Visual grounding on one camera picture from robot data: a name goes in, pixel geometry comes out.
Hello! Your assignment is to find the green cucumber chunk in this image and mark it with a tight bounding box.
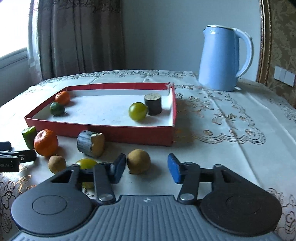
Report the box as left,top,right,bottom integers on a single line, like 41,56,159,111
22,126,38,150

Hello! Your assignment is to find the tan longan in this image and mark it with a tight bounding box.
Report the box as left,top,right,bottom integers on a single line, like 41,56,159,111
48,155,67,174
127,149,151,175

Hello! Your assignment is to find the green tomato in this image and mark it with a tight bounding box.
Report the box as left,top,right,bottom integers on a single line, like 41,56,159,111
128,102,148,121
76,158,98,190

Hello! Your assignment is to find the orange mandarin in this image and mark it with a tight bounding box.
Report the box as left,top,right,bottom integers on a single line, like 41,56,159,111
55,91,70,106
34,129,59,157

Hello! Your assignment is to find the green tomato front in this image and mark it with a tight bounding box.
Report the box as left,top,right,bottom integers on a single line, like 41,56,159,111
76,158,98,190

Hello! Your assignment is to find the dark sugarcane piece on table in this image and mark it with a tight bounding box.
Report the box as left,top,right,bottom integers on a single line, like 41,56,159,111
77,130,105,158

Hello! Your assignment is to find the tan longan front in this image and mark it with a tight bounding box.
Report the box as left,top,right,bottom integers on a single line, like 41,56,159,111
48,155,67,174

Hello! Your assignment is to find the green lime piece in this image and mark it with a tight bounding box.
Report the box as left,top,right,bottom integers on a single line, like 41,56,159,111
50,102,65,116

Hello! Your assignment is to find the red shallow cardboard box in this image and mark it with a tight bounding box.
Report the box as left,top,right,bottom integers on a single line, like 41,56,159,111
25,82,177,146

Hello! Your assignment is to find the white embroidered tablecloth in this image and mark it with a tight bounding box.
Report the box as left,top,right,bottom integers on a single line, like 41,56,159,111
1,70,295,240

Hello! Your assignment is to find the dark sugarcane piece in box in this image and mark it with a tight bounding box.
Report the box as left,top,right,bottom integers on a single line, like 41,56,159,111
144,93,162,115

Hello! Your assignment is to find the blue electric kettle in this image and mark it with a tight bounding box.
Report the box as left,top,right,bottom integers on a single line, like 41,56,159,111
198,25,254,91

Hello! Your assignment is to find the brown curtain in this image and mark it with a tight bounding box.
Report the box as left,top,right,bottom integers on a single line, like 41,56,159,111
27,1,125,84

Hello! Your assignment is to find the white wall switch panel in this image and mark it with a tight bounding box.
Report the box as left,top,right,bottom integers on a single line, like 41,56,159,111
273,66,295,87

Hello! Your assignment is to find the gold framed wall panel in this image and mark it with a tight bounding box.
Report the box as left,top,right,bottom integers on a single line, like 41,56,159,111
256,1,295,107

